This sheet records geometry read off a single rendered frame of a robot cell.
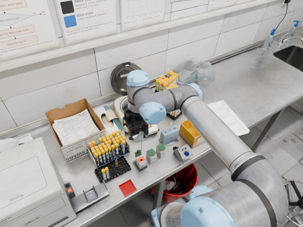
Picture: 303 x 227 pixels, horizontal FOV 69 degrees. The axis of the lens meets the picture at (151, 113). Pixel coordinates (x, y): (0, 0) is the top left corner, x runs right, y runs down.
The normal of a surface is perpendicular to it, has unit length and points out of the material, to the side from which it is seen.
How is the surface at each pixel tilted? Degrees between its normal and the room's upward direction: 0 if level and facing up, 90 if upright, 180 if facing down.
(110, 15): 93
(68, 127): 1
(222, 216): 5
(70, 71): 90
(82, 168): 0
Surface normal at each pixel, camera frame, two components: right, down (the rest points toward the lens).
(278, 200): 0.38, -0.40
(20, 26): 0.52, 0.68
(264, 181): -0.03, -0.87
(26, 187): 0.05, -0.69
